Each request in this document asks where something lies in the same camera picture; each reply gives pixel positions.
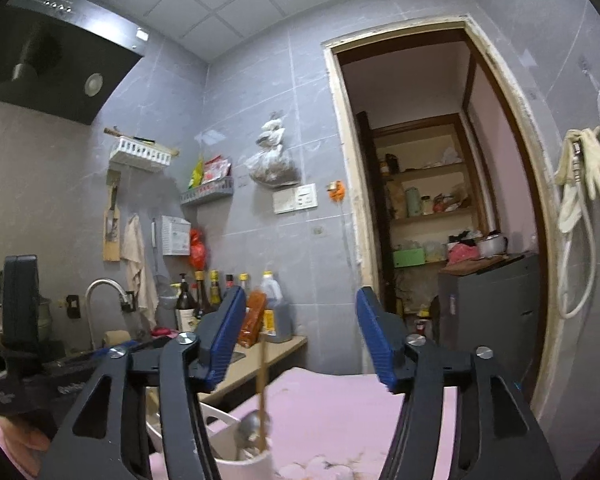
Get grey wall shelf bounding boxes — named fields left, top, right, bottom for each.
left=180, top=179, right=236, bottom=206

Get pink cloth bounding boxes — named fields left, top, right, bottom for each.
left=447, top=244, right=481, bottom=265

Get pink cover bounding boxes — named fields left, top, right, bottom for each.
left=150, top=367, right=461, bottom=480

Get white wall rack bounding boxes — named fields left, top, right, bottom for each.
left=109, top=136, right=173, bottom=173

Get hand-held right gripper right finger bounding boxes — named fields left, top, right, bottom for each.
left=356, top=286, right=563, bottom=480

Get person's left hand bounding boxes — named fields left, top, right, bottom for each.
left=0, top=417, right=55, bottom=478

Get grey cabinet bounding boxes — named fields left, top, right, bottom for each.
left=437, top=252, right=541, bottom=376

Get red packet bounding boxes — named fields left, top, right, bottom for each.
left=202, top=156, right=231, bottom=183

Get green box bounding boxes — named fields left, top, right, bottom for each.
left=392, top=247, right=427, bottom=268

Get beige hanging towel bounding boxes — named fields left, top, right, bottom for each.
left=120, top=213, right=159, bottom=331

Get white cup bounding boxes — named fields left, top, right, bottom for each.
left=211, top=447, right=281, bottom=480

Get worn door frame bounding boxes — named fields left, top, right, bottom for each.
left=322, top=14, right=566, bottom=421

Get red chili powder bag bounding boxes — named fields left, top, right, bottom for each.
left=237, top=291, right=268, bottom=350

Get wooden shelf unit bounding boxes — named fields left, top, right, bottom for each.
left=357, top=112, right=496, bottom=311

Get red plastic bag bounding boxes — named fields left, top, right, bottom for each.
left=189, top=228, right=208, bottom=270

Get dark pump bottle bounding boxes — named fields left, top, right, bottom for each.
left=174, top=272, right=197, bottom=333

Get white hose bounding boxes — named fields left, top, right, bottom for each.
left=557, top=140, right=598, bottom=320

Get curved metal faucet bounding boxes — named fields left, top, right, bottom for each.
left=85, top=279, right=133, bottom=351

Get metal ladle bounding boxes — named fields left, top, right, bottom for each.
left=234, top=410, right=262, bottom=461

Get white switch panel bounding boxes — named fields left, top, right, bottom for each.
left=272, top=189, right=297, bottom=215

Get white plastic basket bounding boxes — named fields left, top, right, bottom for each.
left=145, top=385, right=241, bottom=461

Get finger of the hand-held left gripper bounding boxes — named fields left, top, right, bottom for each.
left=1, top=254, right=41, bottom=356

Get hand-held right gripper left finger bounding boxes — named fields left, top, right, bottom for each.
left=37, top=285, right=248, bottom=480

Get dark liquid jug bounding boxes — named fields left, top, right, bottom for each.
left=257, top=271, right=293, bottom=344

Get metal pot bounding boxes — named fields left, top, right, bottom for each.
left=476, top=234, right=508, bottom=260

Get black range hood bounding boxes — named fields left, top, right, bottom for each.
left=0, top=0, right=151, bottom=126

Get cream rubber gloves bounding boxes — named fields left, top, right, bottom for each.
left=554, top=127, right=600, bottom=233

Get wooden cutting board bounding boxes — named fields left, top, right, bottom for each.
left=102, top=170, right=123, bottom=263

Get clear plastic bag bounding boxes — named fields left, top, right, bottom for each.
left=245, top=110, right=302, bottom=188

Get dark soy sauce bottle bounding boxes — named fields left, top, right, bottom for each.
left=194, top=271, right=212, bottom=318

